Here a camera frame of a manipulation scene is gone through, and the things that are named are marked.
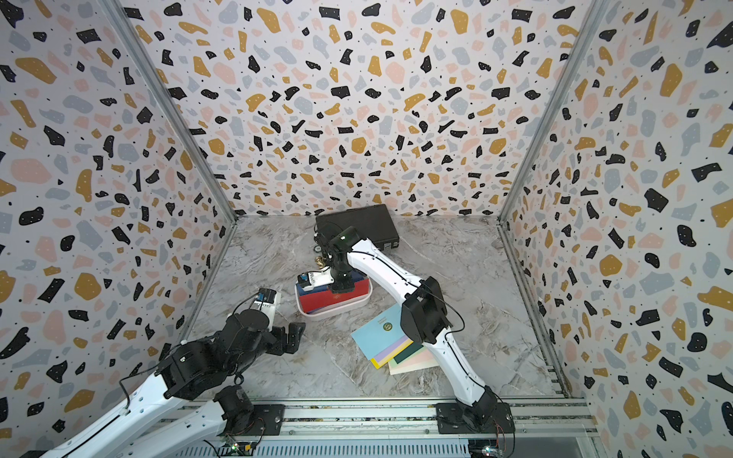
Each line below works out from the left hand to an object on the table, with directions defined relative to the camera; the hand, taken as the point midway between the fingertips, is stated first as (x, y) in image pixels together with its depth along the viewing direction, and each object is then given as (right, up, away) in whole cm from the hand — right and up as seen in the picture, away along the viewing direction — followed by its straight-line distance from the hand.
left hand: (294, 324), depth 73 cm
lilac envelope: (+25, -11, +13) cm, 30 cm away
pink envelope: (+34, -14, +13) cm, 39 cm away
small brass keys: (-1, +14, +34) cm, 37 cm away
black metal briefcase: (+18, +29, +45) cm, 56 cm away
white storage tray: (+8, 0, +16) cm, 18 cm away
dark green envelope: (+30, -12, +13) cm, 35 cm away
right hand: (+8, +7, +16) cm, 19 cm away
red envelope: (0, +2, +17) cm, 18 cm away
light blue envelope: (+22, -8, +18) cm, 29 cm away
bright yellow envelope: (+22, -14, +10) cm, 28 cm away
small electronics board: (-13, -30, -2) cm, 33 cm away
